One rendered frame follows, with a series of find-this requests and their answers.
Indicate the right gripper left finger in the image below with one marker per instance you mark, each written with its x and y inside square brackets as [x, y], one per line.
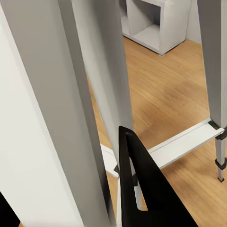
[8, 218]

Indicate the bookcase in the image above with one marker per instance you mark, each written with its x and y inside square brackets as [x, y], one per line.
[137, 17]

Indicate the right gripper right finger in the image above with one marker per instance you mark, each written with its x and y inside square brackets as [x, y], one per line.
[165, 209]

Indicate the camera tripod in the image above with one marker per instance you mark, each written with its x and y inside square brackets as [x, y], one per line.
[52, 165]

